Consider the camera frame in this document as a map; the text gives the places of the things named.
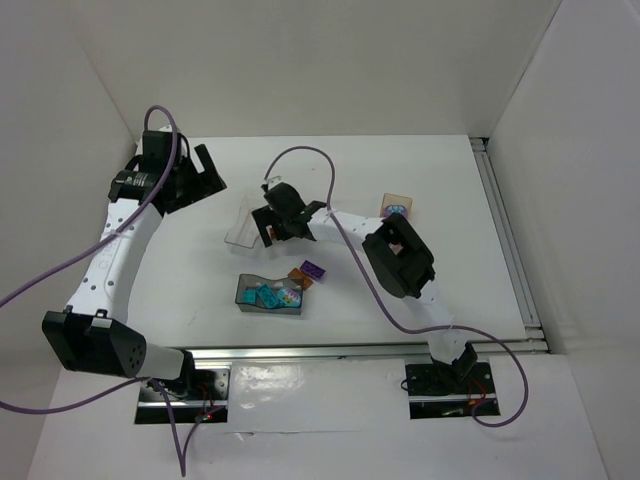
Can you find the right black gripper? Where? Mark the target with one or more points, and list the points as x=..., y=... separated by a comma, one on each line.
x=275, y=220

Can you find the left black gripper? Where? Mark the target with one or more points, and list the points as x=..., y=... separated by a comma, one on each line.
x=198, y=179

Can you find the clear plastic container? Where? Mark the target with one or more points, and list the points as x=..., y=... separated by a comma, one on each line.
x=243, y=238

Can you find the orange lego plate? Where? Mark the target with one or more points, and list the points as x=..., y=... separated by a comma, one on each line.
x=300, y=278

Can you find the purple lego brick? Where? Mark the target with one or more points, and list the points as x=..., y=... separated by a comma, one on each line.
x=312, y=270

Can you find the small teal lego brick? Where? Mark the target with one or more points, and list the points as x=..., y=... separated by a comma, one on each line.
x=248, y=297

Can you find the grey plastic container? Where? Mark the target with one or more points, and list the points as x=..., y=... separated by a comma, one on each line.
x=252, y=282

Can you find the teal long lego brick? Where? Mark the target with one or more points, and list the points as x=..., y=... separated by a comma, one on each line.
x=268, y=297

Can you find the teal round lego piece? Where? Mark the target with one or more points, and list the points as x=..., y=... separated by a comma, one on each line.
x=289, y=297

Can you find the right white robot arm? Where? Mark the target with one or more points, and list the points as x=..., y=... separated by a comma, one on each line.
x=395, y=262

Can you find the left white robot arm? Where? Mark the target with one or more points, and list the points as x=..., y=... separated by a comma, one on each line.
x=91, y=334

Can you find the orange tinted plastic container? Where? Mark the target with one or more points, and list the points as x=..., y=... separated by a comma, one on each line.
x=389, y=198

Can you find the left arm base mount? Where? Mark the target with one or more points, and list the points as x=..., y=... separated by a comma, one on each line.
x=204, y=400

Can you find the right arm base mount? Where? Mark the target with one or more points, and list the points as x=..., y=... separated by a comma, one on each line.
x=430, y=398

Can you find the aluminium rail right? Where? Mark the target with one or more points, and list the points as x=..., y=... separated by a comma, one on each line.
x=535, y=334

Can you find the aluminium rail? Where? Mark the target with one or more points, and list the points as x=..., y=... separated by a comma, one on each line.
x=259, y=353
x=535, y=334

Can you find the aluminium rail front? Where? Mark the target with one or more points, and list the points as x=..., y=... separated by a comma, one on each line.
x=259, y=353

